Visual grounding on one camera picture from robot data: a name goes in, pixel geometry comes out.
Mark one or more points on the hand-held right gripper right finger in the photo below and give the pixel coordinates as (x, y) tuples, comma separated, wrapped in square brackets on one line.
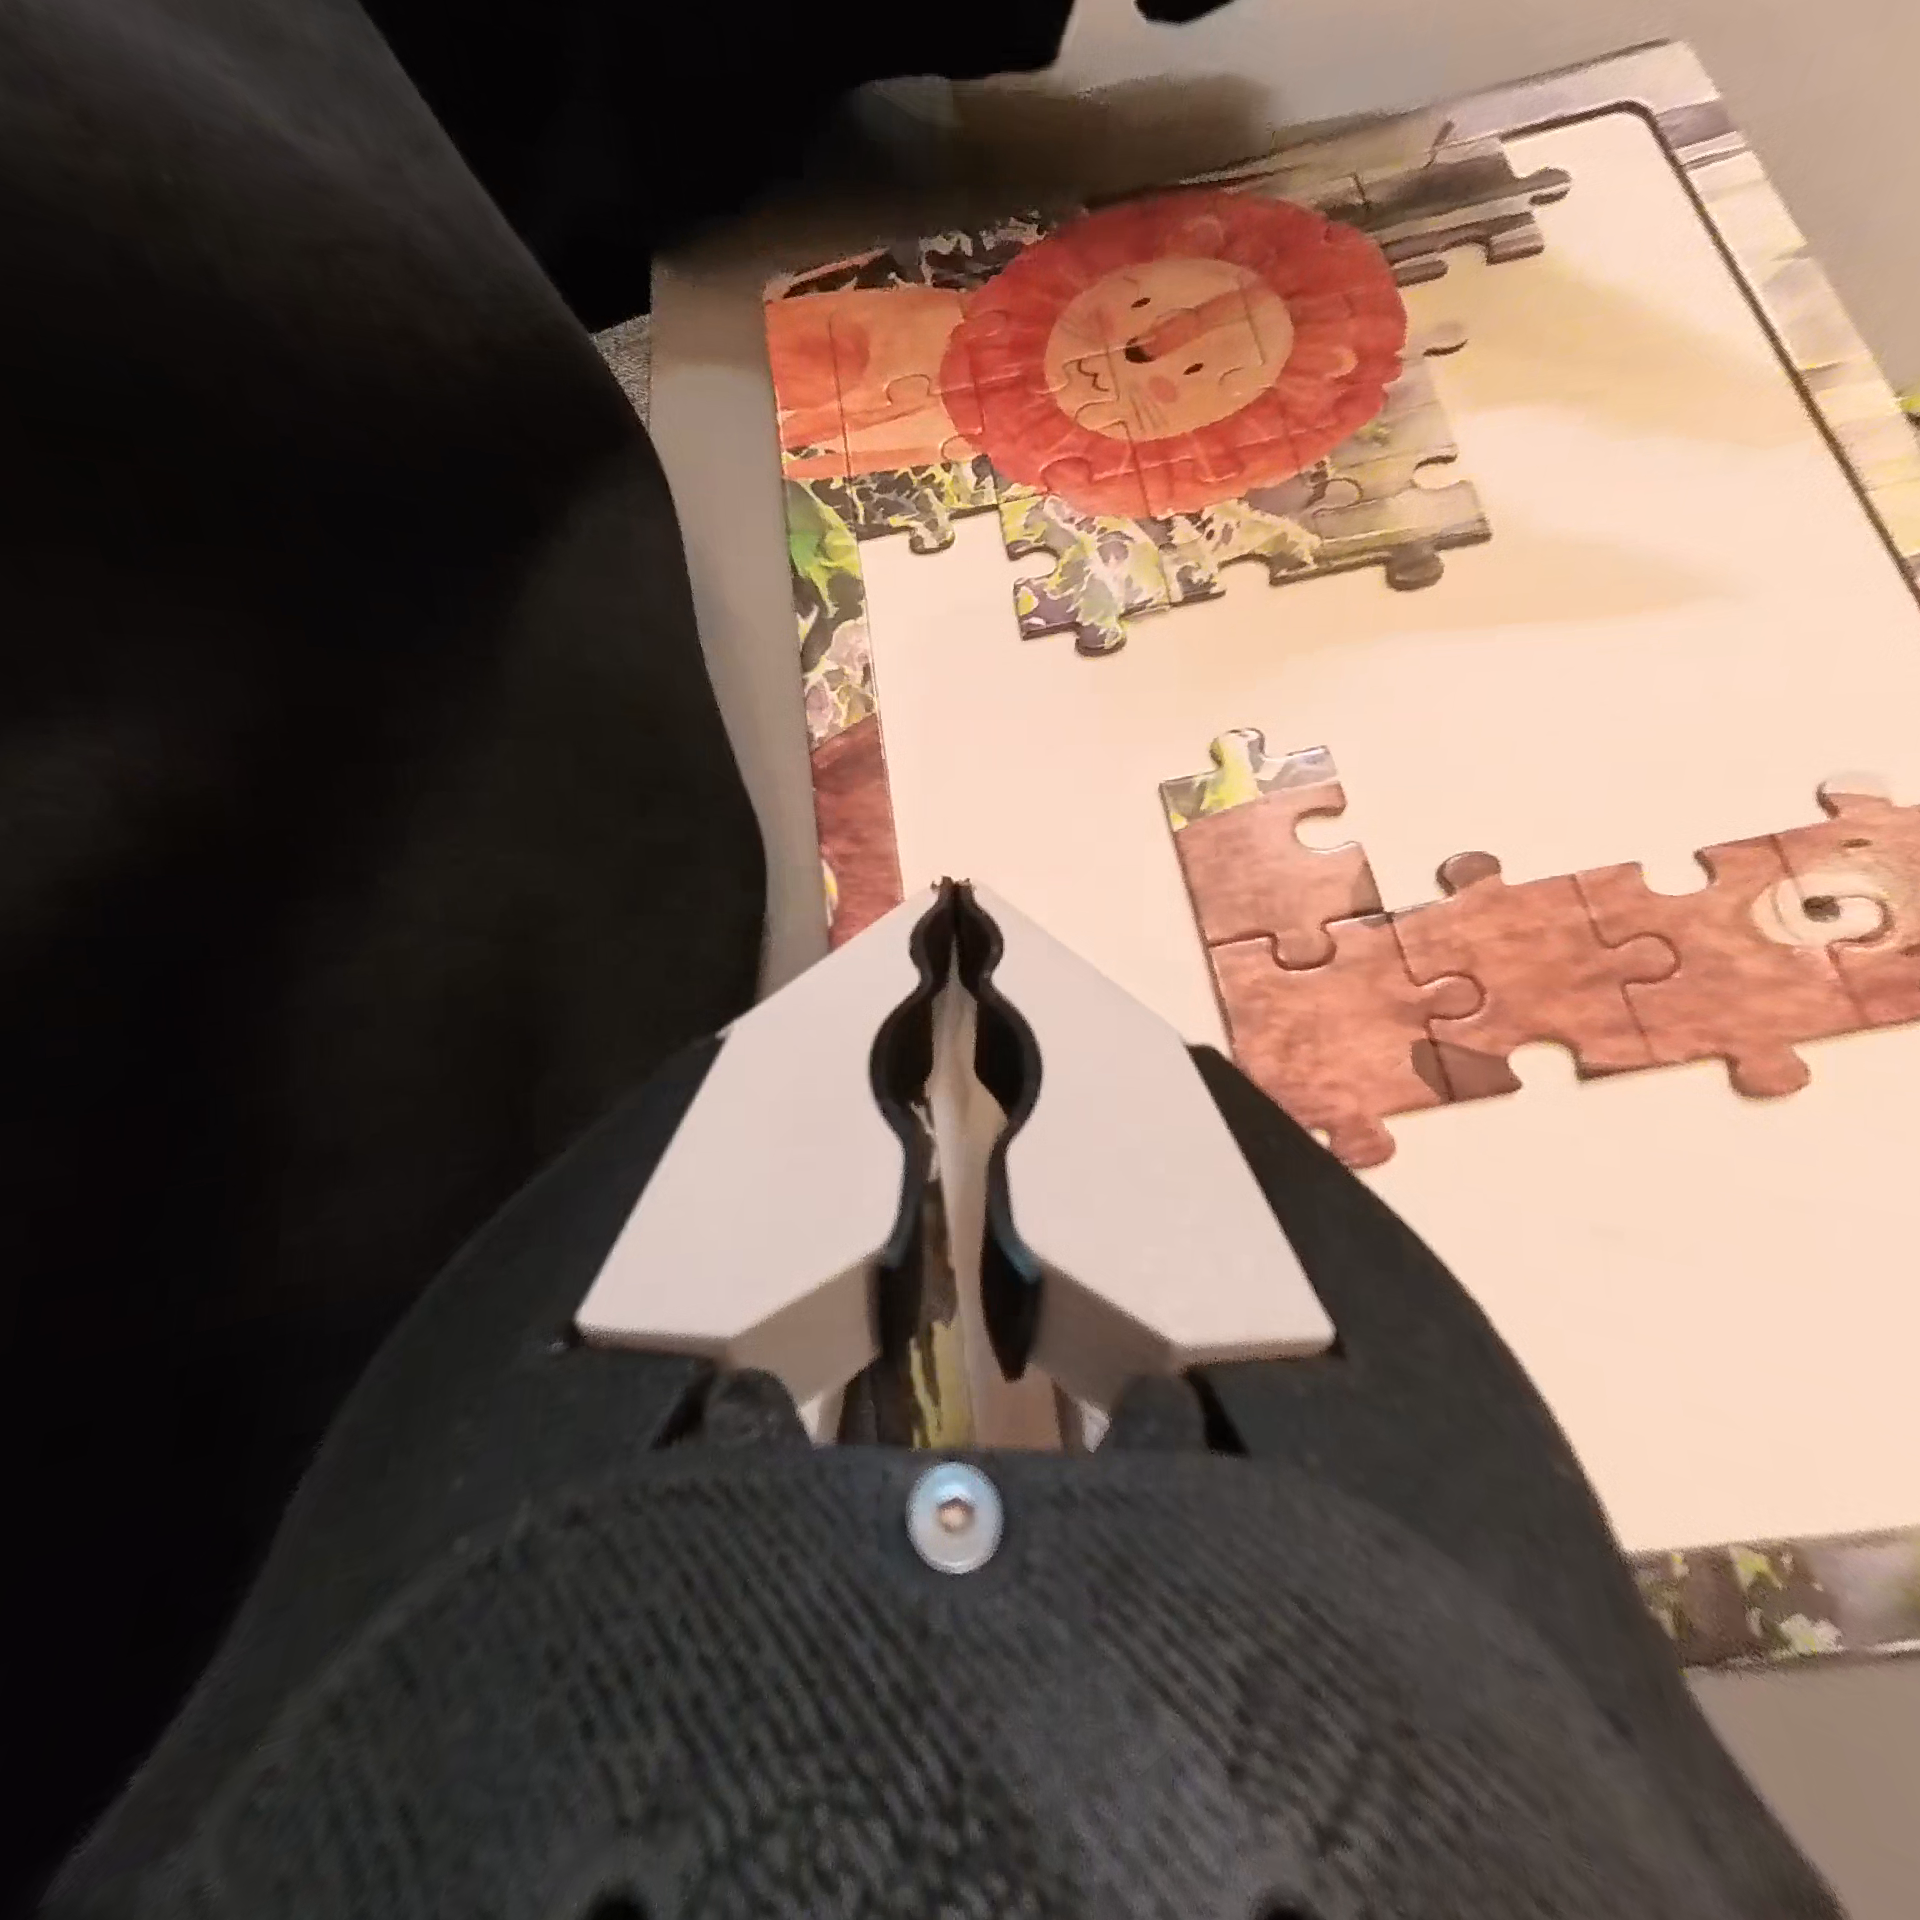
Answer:
[(1155, 1200)]

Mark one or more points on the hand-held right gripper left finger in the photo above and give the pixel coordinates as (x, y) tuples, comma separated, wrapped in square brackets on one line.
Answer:
[(764, 1169)]

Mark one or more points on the jigsaw puzzle tray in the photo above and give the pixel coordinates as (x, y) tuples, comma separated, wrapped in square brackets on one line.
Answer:
[(1500, 1276)]

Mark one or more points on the assembled lion puzzle section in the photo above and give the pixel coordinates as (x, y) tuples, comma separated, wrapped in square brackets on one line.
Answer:
[(1169, 345)]

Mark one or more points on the person's left forearm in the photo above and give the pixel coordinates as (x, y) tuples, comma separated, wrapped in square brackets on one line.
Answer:
[(673, 118)]

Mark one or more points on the assembled brown bear puzzle section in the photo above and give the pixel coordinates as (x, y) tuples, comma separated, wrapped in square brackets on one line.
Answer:
[(1500, 974)]

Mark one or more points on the person's black clothing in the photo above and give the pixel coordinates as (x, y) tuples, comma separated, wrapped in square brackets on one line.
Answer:
[(301, 899)]

